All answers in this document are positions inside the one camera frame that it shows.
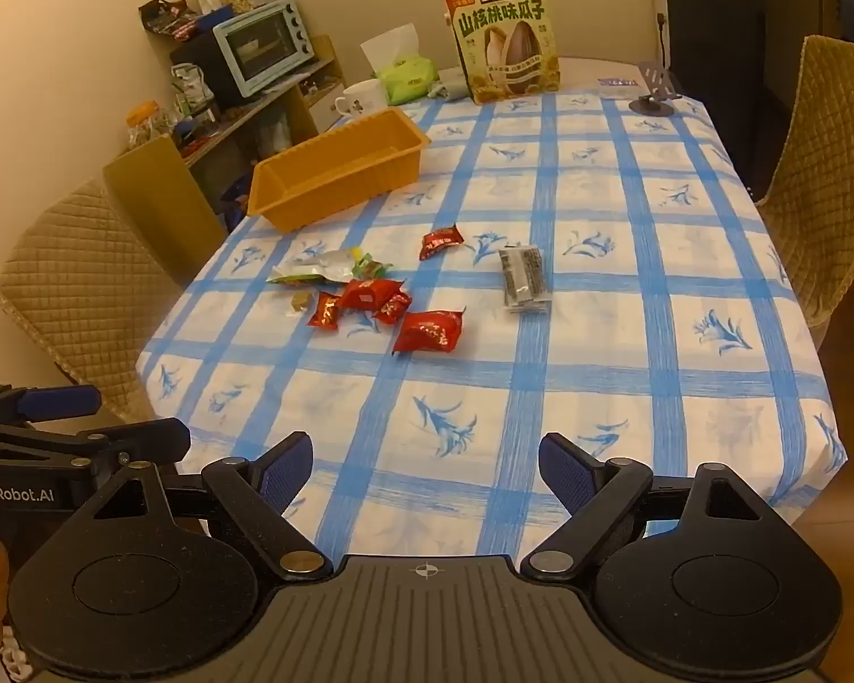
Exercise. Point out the grey rag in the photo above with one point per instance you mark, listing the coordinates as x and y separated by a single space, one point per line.
445 89

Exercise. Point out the blue checked tablecloth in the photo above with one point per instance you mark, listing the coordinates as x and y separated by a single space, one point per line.
612 341

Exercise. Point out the silver green snack pouch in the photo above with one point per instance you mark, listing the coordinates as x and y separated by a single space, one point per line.
313 269

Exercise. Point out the dark red snack bag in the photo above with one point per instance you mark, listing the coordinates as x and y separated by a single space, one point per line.
167 18

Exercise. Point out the black countertop appliance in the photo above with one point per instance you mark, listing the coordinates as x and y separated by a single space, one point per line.
196 67

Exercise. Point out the yellow plastic tray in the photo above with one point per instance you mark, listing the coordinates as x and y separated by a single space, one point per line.
341 181

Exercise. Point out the wooden shelf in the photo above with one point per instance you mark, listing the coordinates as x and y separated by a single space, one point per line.
164 213

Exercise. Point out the green white bag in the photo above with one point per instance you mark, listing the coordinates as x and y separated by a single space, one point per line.
192 89

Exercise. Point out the small shiny red candy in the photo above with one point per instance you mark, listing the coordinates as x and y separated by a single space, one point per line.
325 311
441 242
393 309

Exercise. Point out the red snack packet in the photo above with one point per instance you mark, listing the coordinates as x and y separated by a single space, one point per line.
430 331
370 293

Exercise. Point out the orange lid jar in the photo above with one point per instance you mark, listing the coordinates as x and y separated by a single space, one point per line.
149 126

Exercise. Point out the blue box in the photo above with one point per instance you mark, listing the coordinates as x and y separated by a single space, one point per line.
213 18

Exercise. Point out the green brown candy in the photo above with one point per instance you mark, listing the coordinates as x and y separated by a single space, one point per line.
377 270

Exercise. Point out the quilted beige chair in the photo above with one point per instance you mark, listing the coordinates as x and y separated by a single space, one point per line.
818 178
78 284

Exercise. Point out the sunflower seed bag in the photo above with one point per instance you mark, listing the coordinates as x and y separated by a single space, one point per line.
502 50

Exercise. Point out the green tissue pack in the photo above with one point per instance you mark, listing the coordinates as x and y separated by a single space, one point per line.
409 78

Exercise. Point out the white mug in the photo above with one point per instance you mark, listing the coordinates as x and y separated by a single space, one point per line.
363 98

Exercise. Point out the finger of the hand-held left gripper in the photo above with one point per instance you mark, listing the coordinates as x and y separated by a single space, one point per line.
142 437
57 402

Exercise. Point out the mint green toaster oven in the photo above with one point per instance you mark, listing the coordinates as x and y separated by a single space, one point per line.
256 50

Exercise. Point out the dark seaweed snack packet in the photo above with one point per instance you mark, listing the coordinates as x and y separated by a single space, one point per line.
523 277

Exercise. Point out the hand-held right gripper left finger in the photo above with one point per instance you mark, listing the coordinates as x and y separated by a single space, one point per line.
288 473

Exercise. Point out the yellow candy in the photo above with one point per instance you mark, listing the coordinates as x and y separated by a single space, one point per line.
359 256

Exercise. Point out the small blue white packet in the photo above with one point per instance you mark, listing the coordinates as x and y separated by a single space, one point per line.
619 82

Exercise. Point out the small brown candy cube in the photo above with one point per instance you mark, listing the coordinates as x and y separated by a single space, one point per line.
300 301

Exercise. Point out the black phone stand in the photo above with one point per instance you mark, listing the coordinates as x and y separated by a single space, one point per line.
655 103

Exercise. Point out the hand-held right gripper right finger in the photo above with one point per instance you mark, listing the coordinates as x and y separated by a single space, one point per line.
566 473

